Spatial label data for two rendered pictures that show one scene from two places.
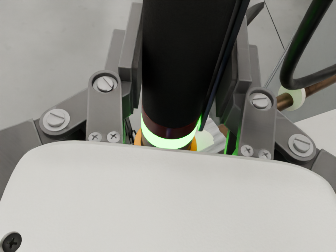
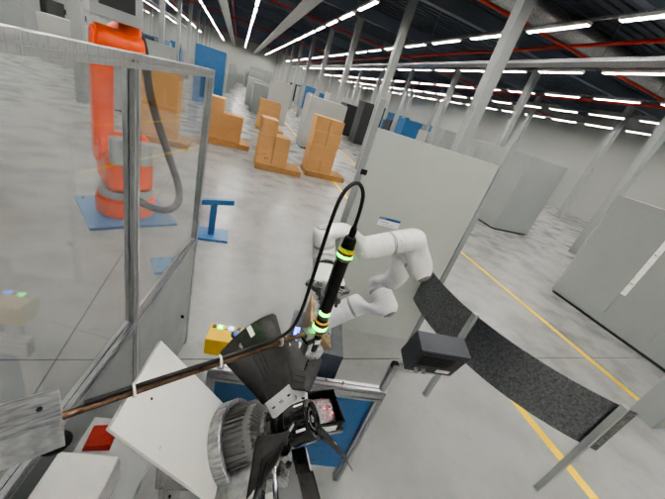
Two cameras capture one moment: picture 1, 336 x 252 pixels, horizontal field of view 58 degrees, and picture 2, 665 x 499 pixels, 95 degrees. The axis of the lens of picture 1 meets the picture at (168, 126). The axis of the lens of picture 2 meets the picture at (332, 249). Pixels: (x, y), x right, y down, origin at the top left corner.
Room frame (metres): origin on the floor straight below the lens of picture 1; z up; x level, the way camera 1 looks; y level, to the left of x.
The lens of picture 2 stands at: (0.80, -0.15, 2.10)
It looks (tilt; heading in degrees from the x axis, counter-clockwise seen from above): 25 degrees down; 171
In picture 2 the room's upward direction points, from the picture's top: 18 degrees clockwise
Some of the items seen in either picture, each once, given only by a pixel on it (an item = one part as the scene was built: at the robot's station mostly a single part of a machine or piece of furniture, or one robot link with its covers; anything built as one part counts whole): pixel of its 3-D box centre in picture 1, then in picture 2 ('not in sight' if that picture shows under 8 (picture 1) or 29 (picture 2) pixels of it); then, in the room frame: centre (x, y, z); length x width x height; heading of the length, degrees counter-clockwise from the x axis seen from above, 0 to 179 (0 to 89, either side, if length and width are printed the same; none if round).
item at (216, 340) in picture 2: not in sight; (225, 342); (-0.25, -0.31, 1.02); 0.16 x 0.10 x 0.11; 93
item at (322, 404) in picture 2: not in sight; (316, 413); (-0.11, 0.16, 0.84); 0.19 x 0.14 x 0.04; 108
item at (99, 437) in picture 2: not in sight; (101, 437); (0.14, -0.61, 0.87); 0.08 x 0.08 x 0.02; 10
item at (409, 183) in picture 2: not in sight; (399, 244); (-1.76, 0.85, 1.10); 1.21 x 0.05 x 2.20; 93
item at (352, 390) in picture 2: not in sight; (300, 383); (-0.27, 0.08, 0.82); 0.90 x 0.04 x 0.08; 93
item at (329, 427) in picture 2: not in sight; (316, 412); (-0.11, 0.16, 0.85); 0.22 x 0.17 x 0.07; 108
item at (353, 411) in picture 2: not in sight; (284, 428); (-0.27, 0.08, 0.45); 0.82 x 0.01 x 0.66; 93
